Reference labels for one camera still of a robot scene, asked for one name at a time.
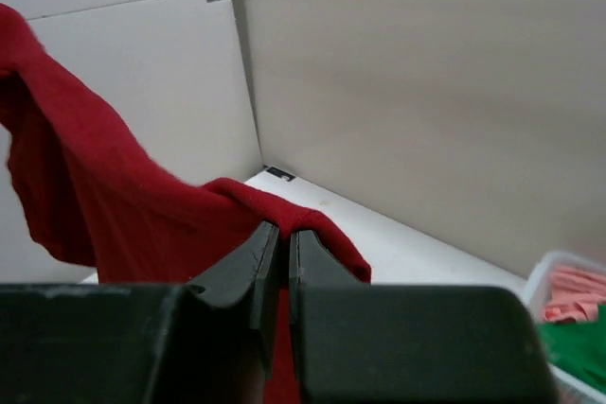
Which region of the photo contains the white plastic basket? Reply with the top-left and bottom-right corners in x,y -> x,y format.
523,252 -> 605,403

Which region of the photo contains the black table corner label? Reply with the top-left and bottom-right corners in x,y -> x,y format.
264,167 -> 295,182

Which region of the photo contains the red t shirt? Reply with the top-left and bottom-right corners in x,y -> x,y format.
0,2 -> 373,404

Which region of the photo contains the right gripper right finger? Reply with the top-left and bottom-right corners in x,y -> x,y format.
288,230 -> 360,290

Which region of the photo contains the pink t shirt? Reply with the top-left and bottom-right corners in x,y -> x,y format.
542,265 -> 605,324

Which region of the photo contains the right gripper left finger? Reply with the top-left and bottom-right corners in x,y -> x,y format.
187,221 -> 280,378

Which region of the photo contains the green t shirt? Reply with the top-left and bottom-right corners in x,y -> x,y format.
538,305 -> 605,394

